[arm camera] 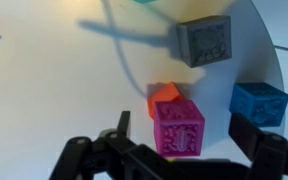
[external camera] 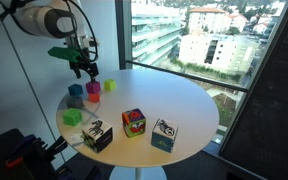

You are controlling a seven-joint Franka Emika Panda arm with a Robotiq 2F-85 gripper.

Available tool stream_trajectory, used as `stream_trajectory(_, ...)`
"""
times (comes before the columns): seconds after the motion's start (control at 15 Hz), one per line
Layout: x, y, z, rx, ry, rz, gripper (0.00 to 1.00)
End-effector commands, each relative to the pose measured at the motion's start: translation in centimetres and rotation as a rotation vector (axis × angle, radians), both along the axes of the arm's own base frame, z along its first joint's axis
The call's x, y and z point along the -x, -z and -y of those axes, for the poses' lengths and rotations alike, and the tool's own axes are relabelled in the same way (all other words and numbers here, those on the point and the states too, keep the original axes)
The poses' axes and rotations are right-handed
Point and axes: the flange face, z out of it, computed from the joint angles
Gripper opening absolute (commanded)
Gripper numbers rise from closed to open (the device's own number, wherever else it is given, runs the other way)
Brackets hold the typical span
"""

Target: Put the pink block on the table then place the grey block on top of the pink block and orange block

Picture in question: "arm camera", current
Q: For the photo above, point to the pink embossed block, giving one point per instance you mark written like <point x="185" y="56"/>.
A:
<point x="179" y="128"/>

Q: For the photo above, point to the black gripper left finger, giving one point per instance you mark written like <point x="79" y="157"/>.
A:
<point x="84" y="156"/>

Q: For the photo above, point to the orange block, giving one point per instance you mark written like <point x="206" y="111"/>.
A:
<point x="164" y="96"/>

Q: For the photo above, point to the blue embossed block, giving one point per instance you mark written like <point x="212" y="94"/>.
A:
<point x="259" y="105"/>

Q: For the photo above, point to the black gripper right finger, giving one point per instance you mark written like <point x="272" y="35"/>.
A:
<point x="270" y="153"/>

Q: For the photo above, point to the grey embossed block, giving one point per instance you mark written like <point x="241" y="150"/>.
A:
<point x="205" y="41"/>

